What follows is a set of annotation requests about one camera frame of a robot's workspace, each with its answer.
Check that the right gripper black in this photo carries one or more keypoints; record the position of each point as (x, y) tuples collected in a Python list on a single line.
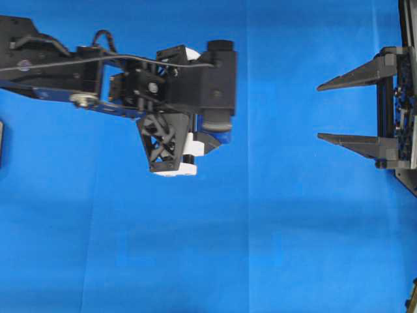
[(394, 72)]

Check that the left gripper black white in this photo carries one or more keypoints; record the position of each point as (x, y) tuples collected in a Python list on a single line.
[(163, 98)]

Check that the blue block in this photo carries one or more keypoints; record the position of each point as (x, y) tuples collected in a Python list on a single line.
[(219, 131)]

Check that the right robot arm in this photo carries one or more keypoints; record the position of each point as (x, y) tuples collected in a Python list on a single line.
[(407, 14)]

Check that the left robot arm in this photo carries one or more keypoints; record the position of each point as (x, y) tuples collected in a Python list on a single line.
[(99, 79)]

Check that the left arm base block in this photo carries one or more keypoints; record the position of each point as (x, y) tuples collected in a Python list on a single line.
[(2, 133)]

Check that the blue table cloth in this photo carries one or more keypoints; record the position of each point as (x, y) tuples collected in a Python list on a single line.
[(276, 221)]

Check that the yellow black clamp corner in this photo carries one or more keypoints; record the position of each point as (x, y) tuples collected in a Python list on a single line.
[(411, 302)]

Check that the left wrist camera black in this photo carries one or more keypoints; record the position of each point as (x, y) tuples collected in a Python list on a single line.
[(207, 87)]

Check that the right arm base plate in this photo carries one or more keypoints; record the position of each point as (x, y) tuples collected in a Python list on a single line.
[(408, 178)]

